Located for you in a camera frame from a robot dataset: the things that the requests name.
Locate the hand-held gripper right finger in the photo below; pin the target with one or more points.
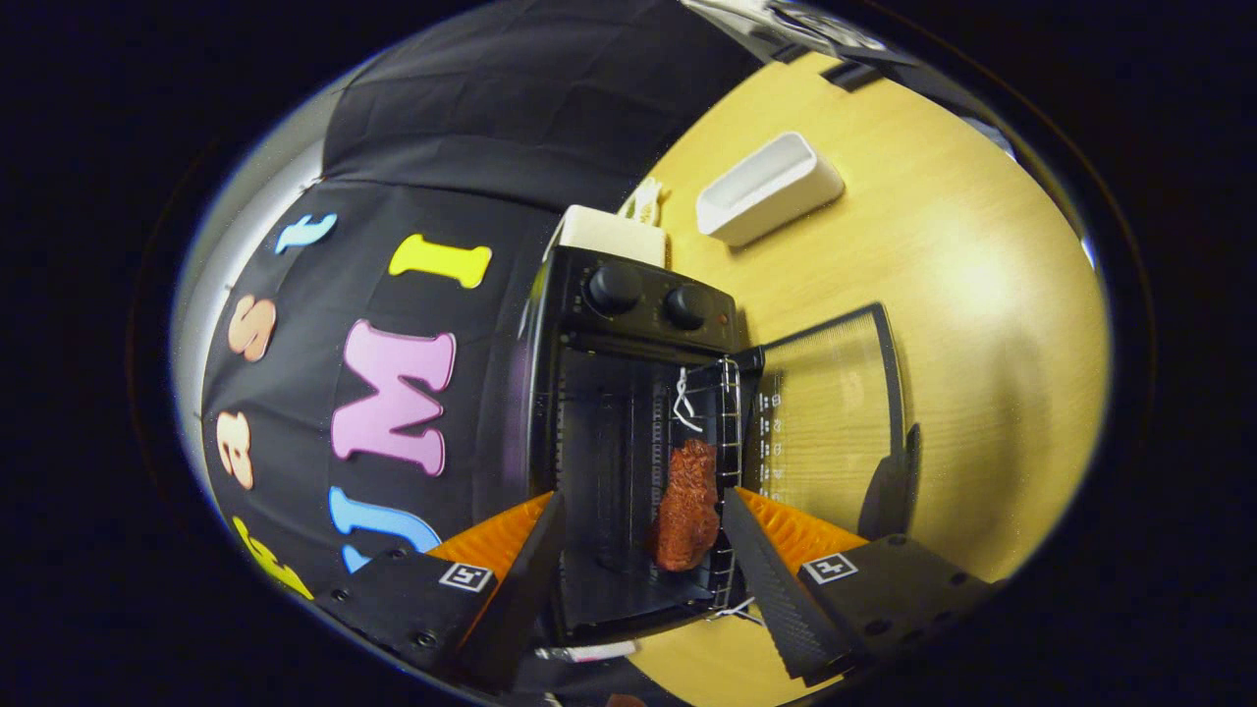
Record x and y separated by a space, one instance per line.
776 599

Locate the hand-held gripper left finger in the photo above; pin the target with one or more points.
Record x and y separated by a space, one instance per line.
520 609

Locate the brown fried chicken piece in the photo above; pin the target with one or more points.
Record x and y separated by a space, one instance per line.
687 511

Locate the black toaster oven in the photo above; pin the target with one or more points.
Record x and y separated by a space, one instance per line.
638 324

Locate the metal oven rack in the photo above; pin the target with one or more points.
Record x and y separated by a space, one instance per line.
729 422

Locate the cream white toaster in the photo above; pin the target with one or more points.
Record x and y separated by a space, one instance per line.
609 236

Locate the white rectangular tray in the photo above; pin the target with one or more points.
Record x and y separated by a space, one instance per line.
776 196

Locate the white divided snack dish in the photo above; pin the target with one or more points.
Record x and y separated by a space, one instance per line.
646 201

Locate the black backdrop cloth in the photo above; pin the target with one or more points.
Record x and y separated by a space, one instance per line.
491 118

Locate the white panel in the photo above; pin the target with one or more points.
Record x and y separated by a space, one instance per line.
732 12

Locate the black table bracket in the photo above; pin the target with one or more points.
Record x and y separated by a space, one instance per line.
852 76

